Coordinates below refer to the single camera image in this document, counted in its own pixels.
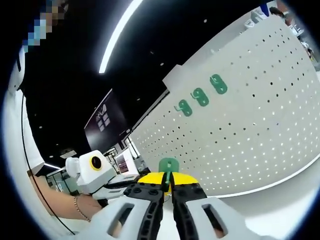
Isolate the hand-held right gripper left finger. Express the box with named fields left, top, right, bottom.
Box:
left=91, top=171, right=166, bottom=240

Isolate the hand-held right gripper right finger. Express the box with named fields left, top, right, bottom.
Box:
left=169, top=171, right=251, bottom=240

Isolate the green hook assembly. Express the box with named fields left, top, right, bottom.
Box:
left=158, top=157, right=180, bottom=190
left=209, top=73, right=229, bottom=95
left=174, top=99, right=193, bottom=118
left=190, top=87, right=210, bottom=108

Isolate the white perforated mounting plate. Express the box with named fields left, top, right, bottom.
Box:
left=129, top=19, right=320, bottom=198

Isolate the person's left hand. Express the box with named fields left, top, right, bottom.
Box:
left=80, top=196, right=104, bottom=221

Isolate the silver laptop pink screen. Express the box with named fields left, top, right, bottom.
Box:
left=114, top=149, right=141, bottom=181

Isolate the ceiling air conditioner unit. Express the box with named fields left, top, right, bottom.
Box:
left=59, top=149, right=77, bottom=159

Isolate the person's white shirt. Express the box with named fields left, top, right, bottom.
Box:
left=2, top=46, right=46, bottom=176

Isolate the long ceiling light strip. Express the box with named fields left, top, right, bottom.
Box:
left=98, top=0, right=145, bottom=74

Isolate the white storage shelf rack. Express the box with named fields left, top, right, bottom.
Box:
left=246, top=4, right=271, bottom=28

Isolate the silver chain bracelet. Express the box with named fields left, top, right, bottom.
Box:
left=73, top=195, right=92, bottom=223

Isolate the large dark wall screen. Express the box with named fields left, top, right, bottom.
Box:
left=83, top=88, right=131, bottom=152

